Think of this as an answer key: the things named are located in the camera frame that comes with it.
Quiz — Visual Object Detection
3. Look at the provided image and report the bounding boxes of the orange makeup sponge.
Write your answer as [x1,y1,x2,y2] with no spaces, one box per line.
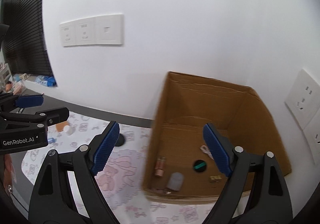
[55,121,69,132]

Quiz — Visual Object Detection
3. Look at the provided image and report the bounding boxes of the white round cap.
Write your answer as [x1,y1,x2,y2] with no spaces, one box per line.
[63,125,72,135]

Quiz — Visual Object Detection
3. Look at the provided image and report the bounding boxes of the yellow binder clip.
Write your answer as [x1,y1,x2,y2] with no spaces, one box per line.
[209,175,222,182]

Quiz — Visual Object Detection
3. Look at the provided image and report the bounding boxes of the small blue white tube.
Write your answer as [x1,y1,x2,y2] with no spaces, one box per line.
[48,138,56,144]

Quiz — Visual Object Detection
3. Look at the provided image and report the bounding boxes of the blue plastic package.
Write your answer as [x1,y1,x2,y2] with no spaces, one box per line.
[35,76,56,87]

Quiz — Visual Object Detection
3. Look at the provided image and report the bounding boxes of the pink patterned table mat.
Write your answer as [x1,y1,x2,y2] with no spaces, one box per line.
[21,112,213,223]

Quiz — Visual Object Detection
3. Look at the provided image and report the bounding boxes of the black round green-striped disc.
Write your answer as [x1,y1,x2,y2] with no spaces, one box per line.
[193,159,207,173]

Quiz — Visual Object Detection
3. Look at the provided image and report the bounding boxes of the small black sponge puff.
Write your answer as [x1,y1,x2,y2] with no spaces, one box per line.
[115,133,126,147]

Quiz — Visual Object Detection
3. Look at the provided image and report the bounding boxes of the cardboard box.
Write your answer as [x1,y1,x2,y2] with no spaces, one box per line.
[142,72,292,204]

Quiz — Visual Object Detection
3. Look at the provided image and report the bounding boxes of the grey oval sponge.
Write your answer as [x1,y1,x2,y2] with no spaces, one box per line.
[166,172,184,191]

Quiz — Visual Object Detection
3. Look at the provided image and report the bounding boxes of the rose gold lipstick tube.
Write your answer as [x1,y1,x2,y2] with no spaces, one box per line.
[155,157,166,177]

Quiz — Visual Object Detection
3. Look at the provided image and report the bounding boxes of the black window blind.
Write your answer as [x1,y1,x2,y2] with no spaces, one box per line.
[1,0,53,76]

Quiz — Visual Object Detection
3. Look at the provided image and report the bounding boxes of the lower white wall socket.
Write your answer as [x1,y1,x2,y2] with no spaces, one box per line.
[303,112,320,165]

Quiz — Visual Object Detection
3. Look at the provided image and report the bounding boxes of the white socket on right wall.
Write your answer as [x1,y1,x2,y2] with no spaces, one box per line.
[285,69,320,130]

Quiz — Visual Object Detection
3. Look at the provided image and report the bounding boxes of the triple white wall socket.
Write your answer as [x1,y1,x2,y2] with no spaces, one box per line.
[59,14,124,47]

